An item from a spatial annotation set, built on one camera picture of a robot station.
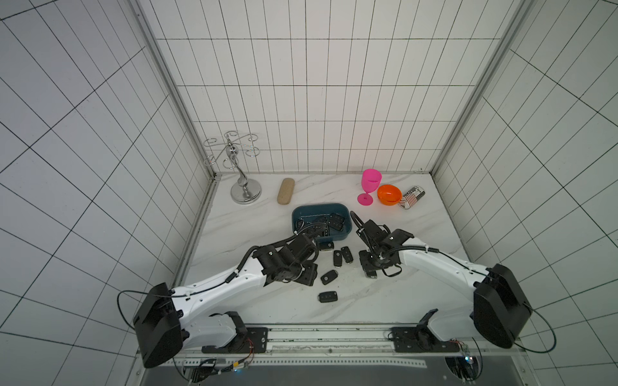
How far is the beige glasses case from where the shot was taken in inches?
42.9

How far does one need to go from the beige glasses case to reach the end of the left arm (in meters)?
0.45

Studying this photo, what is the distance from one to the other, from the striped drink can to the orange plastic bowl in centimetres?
2

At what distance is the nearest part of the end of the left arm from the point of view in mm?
541

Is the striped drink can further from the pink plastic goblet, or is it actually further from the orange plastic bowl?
the pink plastic goblet

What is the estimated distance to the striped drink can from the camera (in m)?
1.07

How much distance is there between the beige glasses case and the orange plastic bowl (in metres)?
0.41

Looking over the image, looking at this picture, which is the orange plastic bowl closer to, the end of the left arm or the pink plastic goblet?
the pink plastic goblet
